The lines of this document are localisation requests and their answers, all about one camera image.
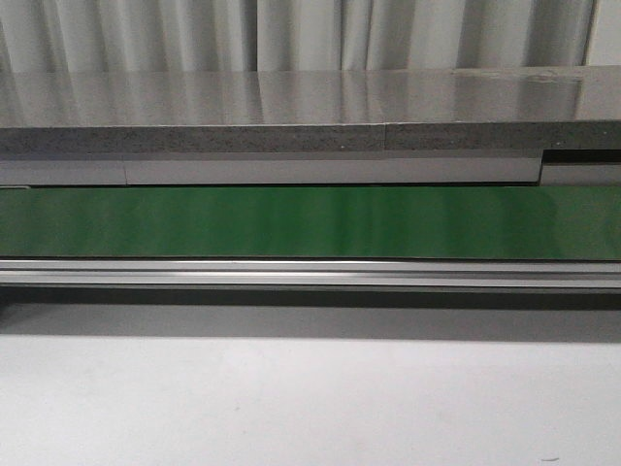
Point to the green conveyor belt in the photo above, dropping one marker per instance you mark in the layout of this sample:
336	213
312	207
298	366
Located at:
445	222

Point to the aluminium conveyor frame rail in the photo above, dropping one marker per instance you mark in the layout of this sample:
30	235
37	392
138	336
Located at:
270	274

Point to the grey metal base profile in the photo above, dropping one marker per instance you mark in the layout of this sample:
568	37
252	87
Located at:
509	167

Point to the white curtain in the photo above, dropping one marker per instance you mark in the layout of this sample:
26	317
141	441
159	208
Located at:
87	36

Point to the grey granite slab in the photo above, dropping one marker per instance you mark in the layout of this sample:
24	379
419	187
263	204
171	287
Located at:
541	108

